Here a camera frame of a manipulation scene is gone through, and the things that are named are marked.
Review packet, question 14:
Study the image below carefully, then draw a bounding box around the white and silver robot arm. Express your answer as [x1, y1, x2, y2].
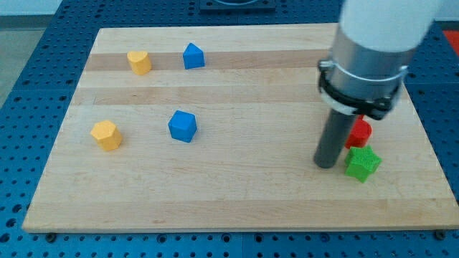
[326, 0, 443, 100]

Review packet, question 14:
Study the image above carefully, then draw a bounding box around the light wooden board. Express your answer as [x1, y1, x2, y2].
[22, 24, 458, 233]

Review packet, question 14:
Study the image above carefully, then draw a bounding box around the blue cube block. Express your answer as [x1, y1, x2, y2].
[168, 110, 197, 143]

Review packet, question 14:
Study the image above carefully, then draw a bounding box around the blue triangular prism block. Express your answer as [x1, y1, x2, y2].
[182, 43, 205, 70]

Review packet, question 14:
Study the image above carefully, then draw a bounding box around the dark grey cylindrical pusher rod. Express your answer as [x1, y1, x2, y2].
[313, 110, 356, 168]

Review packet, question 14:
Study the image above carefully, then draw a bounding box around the yellow heart block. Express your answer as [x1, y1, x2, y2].
[127, 51, 152, 75]

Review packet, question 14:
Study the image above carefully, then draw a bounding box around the yellow hexagon block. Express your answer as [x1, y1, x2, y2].
[90, 120, 123, 151]

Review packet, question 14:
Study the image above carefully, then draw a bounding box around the red cylinder block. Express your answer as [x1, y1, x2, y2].
[345, 115, 372, 149]

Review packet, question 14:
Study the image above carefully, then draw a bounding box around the green star block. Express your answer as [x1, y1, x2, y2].
[345, 145, 382, 183]

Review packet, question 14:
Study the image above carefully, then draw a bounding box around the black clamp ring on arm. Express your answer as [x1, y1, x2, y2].
[317, 59, 409, 121]

